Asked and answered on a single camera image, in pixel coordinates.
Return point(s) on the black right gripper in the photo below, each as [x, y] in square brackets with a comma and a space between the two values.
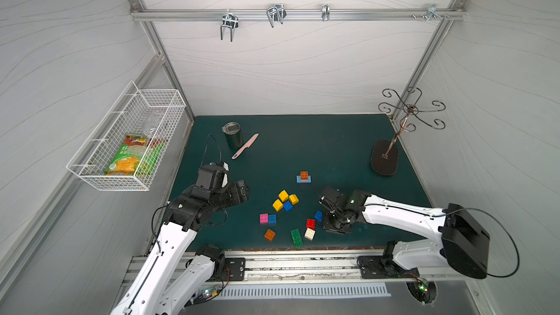
[330, 200]

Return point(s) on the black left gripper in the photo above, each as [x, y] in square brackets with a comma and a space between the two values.
[238, 192]

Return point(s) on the blue lego brick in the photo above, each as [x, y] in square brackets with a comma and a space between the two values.
[287, 206]
[272, 219]
[318, 216]

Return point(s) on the yellow lego brick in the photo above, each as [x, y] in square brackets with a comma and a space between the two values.
[278, 205]
[283, 196]
[293, 199]

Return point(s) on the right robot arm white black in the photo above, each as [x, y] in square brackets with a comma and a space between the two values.
[449, 237]

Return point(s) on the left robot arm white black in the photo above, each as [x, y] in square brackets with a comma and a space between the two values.
[151, 291]

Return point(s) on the red lego brick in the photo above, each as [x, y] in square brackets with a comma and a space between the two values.
[311, 223]

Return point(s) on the cream lego brick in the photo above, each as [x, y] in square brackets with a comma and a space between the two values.
[309, 234]

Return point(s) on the blue lego brick beside pink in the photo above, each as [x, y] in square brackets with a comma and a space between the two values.
[272, 219]

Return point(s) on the dark green long lego brick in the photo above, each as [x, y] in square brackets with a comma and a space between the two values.
[296, 237]

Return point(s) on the orange lego brick front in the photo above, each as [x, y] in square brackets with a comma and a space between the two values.
[269, 235]

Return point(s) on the pink plastic knife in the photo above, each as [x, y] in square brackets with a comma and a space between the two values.
[246, 146]

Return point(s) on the dark green metal tumbler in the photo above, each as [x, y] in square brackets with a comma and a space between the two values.
[233, 135]

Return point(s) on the black metal jewelry stand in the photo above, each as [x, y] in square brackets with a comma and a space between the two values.
[385, 153]

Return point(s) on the green snack bag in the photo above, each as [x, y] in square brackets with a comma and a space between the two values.
[137, 155]

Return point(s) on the metal hook clip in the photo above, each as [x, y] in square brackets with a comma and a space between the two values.
[276, 14]
[325, 12]
[431, 14]
[230, 23]

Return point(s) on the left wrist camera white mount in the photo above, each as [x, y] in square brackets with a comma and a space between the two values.
[222, 174]

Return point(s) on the light blue lego base plate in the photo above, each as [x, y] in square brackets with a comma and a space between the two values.
[299, 181]

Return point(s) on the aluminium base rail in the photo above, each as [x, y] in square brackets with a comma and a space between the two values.
[301, 265]

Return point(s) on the white wire basket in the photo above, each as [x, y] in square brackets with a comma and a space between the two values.
[154, 113]

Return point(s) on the aluminium crossbar rail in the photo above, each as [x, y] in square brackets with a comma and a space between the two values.
[308, 15]

